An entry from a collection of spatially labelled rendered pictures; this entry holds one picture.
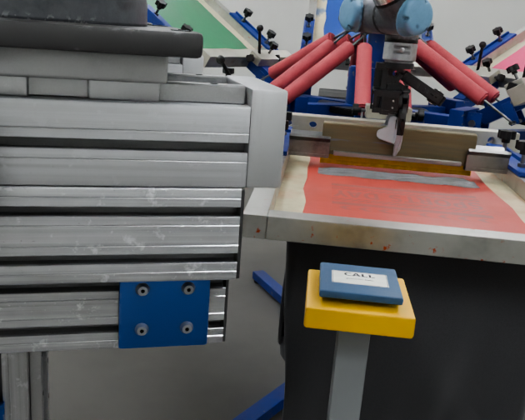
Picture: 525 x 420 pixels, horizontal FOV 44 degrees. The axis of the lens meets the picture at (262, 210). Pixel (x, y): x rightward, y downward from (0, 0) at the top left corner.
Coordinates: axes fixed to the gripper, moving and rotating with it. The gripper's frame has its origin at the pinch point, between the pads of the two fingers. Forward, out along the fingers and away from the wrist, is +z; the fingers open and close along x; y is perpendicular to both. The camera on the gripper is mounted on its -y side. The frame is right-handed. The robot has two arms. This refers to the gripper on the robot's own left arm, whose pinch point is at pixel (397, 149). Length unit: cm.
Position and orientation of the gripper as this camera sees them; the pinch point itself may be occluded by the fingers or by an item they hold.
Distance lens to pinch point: 158.0
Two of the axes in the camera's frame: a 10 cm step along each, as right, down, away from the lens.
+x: -0.9, 2.6, -9.6
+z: -0.7, 9.6, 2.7
